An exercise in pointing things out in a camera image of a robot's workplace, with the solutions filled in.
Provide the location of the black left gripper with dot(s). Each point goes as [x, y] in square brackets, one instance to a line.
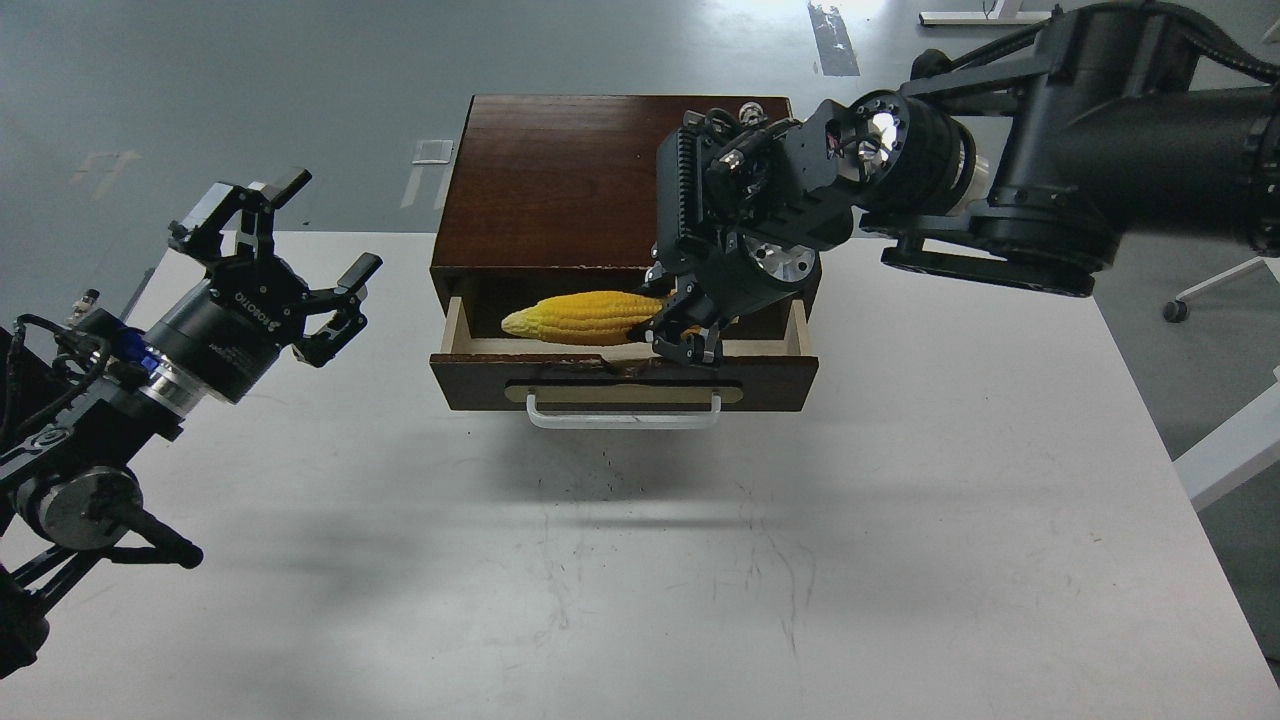
[230, 328]

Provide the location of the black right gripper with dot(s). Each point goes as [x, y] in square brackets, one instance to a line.
[746, 203]

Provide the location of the yellow toy corn cob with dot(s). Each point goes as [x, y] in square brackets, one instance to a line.
[594, 318]

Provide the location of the wooden drawer with white handle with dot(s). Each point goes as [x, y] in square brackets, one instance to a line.
[626, 386]

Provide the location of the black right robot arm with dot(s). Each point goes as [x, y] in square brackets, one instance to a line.
[1021, 164]

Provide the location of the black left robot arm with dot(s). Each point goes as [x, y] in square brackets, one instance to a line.
[82, 397]

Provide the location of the dark wooden drawer cabinet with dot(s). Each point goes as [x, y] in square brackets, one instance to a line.
[559, 188]

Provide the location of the white table leg base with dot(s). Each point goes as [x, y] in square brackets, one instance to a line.
[1005, 13]

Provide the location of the white side table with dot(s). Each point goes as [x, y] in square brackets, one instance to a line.
[1241, 448]

